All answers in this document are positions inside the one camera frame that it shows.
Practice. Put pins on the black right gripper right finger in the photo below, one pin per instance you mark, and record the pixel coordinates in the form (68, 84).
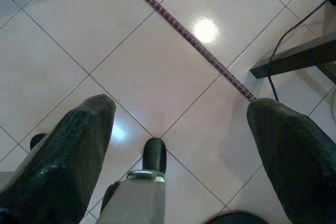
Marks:
(299, 166)

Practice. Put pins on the dark wooden furniture frame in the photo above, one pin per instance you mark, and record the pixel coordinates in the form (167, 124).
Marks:
(302, 56)

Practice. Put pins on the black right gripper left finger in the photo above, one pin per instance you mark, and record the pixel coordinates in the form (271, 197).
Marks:
(60, 171)

